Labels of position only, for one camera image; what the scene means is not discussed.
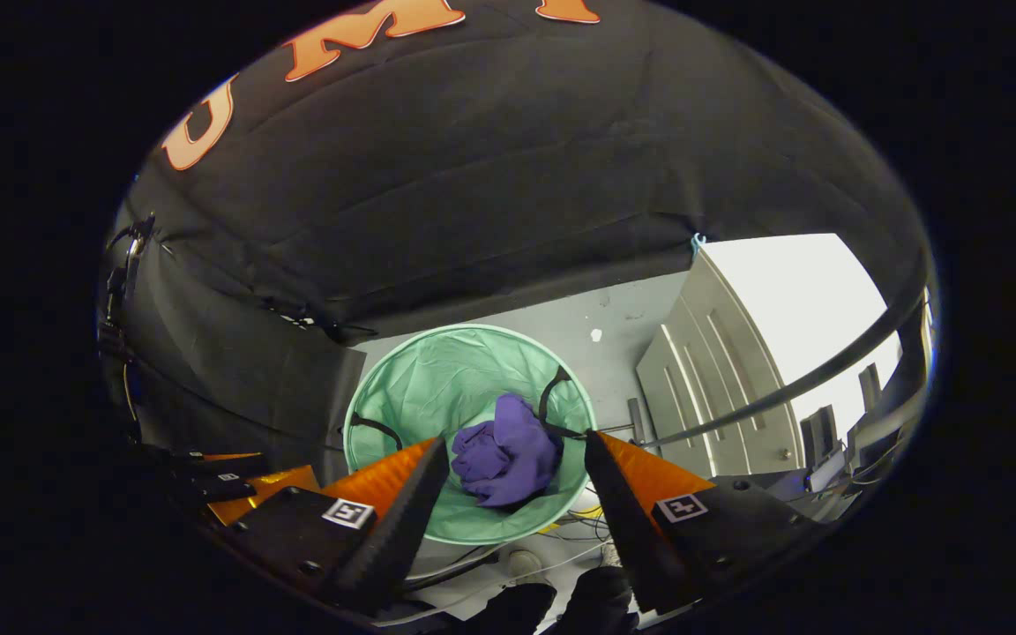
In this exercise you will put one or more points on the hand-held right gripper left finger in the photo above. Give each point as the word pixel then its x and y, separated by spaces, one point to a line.
pixel 402 520

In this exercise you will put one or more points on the teal clip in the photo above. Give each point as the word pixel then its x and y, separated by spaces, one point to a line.
pixel 698 242

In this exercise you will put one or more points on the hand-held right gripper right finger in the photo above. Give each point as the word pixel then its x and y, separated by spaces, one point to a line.
pixel 623 520

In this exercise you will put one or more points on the white panelled door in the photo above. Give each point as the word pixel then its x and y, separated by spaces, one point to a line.
pixel 711 388

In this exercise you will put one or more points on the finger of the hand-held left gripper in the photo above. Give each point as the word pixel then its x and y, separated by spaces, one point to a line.
pixel 270 485
pixel 217 466

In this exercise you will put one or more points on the black shoe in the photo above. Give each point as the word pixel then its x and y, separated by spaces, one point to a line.
pixel 601 604
pixel 517 613

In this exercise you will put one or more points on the purple ribbed cardigan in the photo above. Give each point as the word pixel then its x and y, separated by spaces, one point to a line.
pixel 508 450

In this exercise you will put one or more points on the green laundry hamper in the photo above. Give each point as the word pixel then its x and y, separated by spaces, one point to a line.
pixel 420 379

